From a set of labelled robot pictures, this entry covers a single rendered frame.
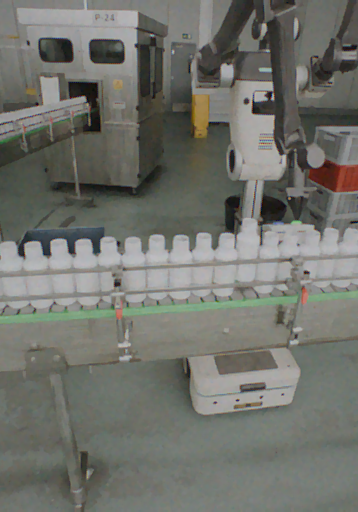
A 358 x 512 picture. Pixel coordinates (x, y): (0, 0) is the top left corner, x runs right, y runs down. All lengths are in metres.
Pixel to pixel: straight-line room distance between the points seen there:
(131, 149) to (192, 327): 3.69
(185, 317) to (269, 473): 1.05
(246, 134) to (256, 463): 1.40
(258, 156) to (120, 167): 3.27
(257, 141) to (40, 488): 1.64
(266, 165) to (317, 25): 12.96
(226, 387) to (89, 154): 3.56
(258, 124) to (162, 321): 0.85
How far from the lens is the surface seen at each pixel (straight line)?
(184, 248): 0.88
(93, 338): 0.98
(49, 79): 4.76
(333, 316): 1.13
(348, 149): 3.08
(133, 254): 0.88
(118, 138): 4.54
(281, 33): 1.03
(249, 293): 1.00
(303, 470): 1.89
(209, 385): 1.77
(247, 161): 1.48
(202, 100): 8.45
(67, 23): 4.62
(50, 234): 1.53
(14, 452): 1.96
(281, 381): 1.87
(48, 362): 1.04
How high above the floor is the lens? 1.55
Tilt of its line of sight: 28 degrees down
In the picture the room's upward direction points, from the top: 2 degrees clockwise
